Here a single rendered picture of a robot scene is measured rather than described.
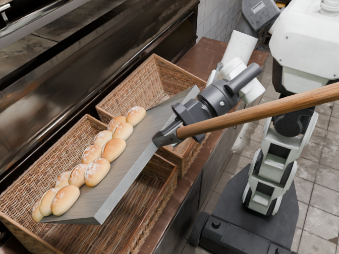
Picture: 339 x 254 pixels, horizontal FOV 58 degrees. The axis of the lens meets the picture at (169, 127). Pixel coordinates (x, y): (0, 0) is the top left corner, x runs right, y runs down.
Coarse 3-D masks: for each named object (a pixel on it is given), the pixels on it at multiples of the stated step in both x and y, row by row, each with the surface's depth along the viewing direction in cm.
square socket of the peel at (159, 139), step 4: (176, 128) 79; (160, 132) 84; (172, 132) 79; (156, 136) 83; (160, 136) 82; (164, 136) 80; (168, 136) 80; (172, 136) 79; (176, 136) 78; (152, 140) 84; (156, 140) 83; (160, 140) 82; (164, 140) 82; (168, 140) 81; (172, 140) 80; (176, 140) 79; (180, 140) 79; (156, 144) 84; (160, 144) 84; (164, 144) 83; (168, 144) 82
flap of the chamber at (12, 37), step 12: (36, 0) 102; (48, 0) 100; (84, 0) 100; (12, 12) 95; (24, 12) 93; (60, 12) 92; (0, 24) 87; (36, 24) 86; (12, 36) 81; (24, 36) 84; (0, 48) 79
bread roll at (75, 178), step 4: (80, 164) 99; (84, 164) 99; (76, 168) 97; (80, 168) 97; (84, 168) 98; (72, 172) 96; (76, 172) 96; (80, 172) 97; (72, 176) 96; (76, 176) 96; (80, 176) 96; (68, 180) 96; (72, 180) 95; (76, 180) 95; (80, 180) 96; (72, 184) 95; (76, 184) 95; (80, 184) 96
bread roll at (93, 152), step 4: (88, 148) 108; (92, 148) 108; (96, 148) 109; (100, 148) 110; (84, 152) 107; (88, 152) 107; (92, 152) 107; (96, 152) 108; (100, 152) 109; (84, 156) 106; (88, 156) 106; (92, 156) 106; (96, 156) 107; (100, 156) 109; (84, 160) 106; (88, 160) 106; (92, 160) 106
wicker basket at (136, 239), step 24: (96, 120) 141; (72, 144) 136; (48, 168) 127; (144, 168) 148; (168, 168) 139; (144, 192) 142; (168, 192) 137; (0, 216) 108; (24, 216) 119; (120, 216) 133; (144, 216) 117; (24, 240) 115; (48, 240) 125; (72, 240) 125; (96, 240) 126; (120, 240) 126; (144, 240) 125
